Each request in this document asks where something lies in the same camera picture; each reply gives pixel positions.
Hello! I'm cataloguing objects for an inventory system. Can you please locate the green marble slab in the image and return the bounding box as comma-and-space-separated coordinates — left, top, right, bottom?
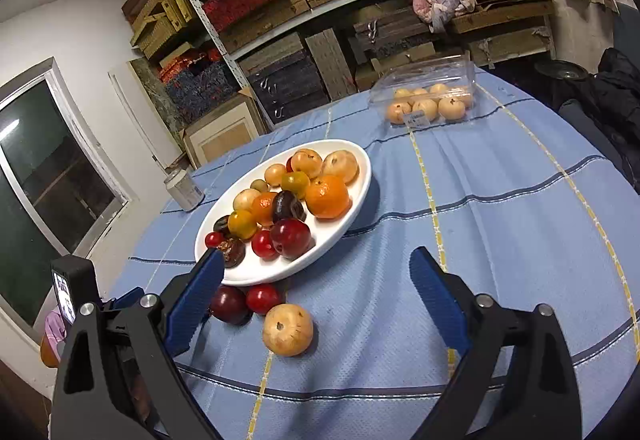
127, 58, 188, 136

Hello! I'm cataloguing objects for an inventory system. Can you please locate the black bag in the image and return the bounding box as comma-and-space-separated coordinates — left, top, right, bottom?
557, 48, 640, 193

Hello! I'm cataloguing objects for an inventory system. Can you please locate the white jar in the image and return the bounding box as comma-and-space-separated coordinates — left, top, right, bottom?
164, 167, 206, 212

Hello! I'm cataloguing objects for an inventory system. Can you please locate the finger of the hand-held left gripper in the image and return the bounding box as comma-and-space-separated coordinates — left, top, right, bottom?
102, 287, 147, 313

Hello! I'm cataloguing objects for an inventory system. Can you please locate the stack of brown wooden boxes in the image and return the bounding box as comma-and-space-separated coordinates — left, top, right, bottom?
350, 0, 451, 91

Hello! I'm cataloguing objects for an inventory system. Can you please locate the dark round object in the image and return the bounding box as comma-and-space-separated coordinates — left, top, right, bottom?
534, 59, 588, 81

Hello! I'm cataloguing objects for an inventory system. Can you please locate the small beige fruit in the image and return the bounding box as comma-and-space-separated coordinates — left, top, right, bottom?
263, 163, 288, 187

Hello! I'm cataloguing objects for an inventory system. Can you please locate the large orange mandarin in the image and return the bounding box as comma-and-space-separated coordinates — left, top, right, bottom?
304, 174, 352, 221

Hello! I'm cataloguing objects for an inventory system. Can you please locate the dark red plum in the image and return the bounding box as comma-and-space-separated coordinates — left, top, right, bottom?
208, 285, 252, 326
270, 219, 312, 261

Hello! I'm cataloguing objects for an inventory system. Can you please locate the purple cloth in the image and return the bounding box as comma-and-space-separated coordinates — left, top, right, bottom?
44, 310, 68, 346

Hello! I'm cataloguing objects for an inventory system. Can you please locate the stack of blue patterned boxes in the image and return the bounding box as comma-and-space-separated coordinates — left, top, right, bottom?
157, 48, 241, 123

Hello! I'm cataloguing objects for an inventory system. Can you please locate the white leaning board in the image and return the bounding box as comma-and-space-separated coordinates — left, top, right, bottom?
109, 70, 183, 166

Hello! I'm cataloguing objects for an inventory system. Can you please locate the pink cloth bundle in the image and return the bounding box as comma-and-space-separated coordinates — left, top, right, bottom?
412, 0, 478, 34

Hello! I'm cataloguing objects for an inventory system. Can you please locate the smooth beige round fruit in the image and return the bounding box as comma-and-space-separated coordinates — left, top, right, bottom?
232, 187, 262, 212

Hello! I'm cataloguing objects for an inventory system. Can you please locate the beige speckled fruit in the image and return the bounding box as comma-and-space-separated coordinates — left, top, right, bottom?
262, 303, 316, 357

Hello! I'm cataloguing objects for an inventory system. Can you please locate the cluster of pale packaged fruits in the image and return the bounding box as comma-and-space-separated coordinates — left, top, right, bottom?
386, 83, 475, 125

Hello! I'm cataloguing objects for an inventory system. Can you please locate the small orange mandarin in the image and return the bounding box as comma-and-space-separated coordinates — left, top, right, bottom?
250, 191, 278, 227

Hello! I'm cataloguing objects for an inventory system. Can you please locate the white oval plate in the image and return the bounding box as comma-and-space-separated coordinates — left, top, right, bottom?
194, 139, 373, 287

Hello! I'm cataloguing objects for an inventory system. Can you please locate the white framed window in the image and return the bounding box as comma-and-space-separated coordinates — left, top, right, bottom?
0, 58, 133, 328

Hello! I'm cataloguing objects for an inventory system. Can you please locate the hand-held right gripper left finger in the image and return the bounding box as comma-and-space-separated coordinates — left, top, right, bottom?
50, 247, 226, 440

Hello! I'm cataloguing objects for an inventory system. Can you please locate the white metal shelf rack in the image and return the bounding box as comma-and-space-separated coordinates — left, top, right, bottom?
122, 0, 558, 131

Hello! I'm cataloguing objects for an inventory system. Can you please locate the stack of dark grey boxes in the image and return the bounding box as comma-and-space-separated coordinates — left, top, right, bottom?
239, 33, 331, 121

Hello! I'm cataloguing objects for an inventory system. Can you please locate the cardboard picture frame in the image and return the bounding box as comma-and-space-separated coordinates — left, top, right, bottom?
180, 88, 268, 168

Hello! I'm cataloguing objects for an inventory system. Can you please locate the clear plastic clamshell box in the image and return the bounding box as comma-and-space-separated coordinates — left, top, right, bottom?
369, 51, 478, 126

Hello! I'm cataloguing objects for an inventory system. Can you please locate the yellow brown-spotted fruit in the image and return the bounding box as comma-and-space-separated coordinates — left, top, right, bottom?
320, 149, 361, 186

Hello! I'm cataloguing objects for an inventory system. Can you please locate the blue checked tablecloth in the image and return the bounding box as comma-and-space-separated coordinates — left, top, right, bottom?
102, 65, 640, 440

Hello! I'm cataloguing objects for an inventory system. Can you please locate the ribbed orange-beige fruit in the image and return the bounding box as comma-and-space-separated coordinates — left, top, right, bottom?
290, 148, 324, 180

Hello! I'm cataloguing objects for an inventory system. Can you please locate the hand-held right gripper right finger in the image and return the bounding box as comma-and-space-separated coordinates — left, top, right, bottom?
409, 245, 583, 440

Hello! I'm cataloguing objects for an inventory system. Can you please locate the yellow-green tomato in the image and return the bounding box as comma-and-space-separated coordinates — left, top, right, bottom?
280, 171, 311, 200

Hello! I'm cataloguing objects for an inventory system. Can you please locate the orange tomato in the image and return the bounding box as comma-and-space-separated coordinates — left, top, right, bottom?
227, 209, 259, 241

